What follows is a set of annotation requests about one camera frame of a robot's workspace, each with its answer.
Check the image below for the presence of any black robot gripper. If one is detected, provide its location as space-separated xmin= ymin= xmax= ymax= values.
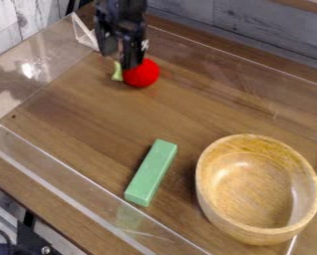
xmin=95 ymin=0 xmax=149 ymax=70

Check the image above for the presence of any red ball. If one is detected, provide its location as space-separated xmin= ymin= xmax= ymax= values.
xmin=123 ymin=58 xmax=159 ymax=88

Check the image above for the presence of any long green rectangular block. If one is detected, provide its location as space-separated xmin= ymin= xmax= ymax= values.
xmin=125 ymin=139 xmax=177 ymax=207

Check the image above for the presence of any wooden bowl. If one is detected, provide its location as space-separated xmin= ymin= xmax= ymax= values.
xmin=194 ymin=133 xmax=317 ymax=245

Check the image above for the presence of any black metal clamp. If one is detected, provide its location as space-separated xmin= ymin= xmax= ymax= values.
xmin=14 ymin=211 xmax=63 ymax=255

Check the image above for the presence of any clear acrylic corner bracket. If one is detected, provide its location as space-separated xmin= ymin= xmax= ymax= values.
xmin=71 ymin=13 xmax=99 ymax=51

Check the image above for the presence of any clear acrylic tray wall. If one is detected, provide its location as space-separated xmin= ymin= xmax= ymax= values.
xmin=0 ymin=18 xmax=317 ymax=255

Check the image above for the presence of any black cable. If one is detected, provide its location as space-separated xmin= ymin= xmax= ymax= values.
xmin=0 ymin=226 xmax=16 ymax=255

